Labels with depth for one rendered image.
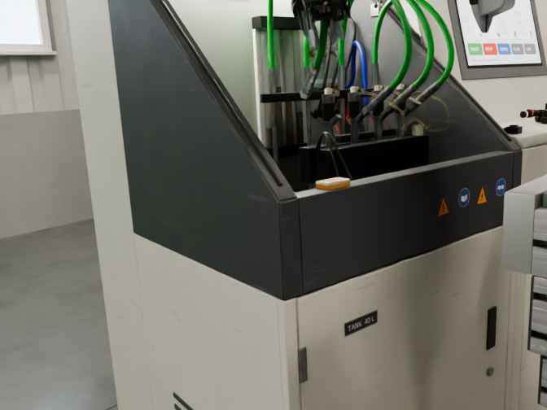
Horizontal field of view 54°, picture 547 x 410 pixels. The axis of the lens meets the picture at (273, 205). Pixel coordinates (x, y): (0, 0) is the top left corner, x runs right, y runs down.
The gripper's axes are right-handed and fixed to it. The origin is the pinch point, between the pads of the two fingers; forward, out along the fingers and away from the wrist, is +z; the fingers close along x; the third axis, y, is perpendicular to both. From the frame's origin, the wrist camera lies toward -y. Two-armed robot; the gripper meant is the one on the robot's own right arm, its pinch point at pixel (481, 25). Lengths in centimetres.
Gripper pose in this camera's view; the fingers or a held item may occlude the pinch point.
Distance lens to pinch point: 111.9
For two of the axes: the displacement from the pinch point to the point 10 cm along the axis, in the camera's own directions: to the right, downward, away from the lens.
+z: 0.5, 9.7, 2.2
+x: 7.9, -1.7, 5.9
